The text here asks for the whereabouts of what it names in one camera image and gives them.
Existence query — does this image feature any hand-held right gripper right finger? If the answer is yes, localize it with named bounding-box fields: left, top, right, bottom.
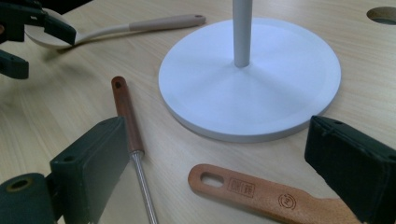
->
left=304, top=115, right=396, bottom=224

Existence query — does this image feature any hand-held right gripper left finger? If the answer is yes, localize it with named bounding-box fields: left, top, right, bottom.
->
left=49, top=116, right=131, bottom=224

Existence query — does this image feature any wooden spatula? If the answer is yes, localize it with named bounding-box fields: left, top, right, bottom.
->
left=187, top=163, right=363, bottom=224

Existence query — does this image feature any beige spoon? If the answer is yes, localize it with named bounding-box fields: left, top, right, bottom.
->
left=23, top=7, right=207, bottom=50

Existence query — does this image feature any white utensil rack stand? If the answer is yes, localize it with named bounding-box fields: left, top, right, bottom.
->
left=158, top=0, right=342, bottom=144

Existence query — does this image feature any round table cable hole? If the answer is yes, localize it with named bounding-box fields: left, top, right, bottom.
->
left=366, top=6, right=396, bottom=26

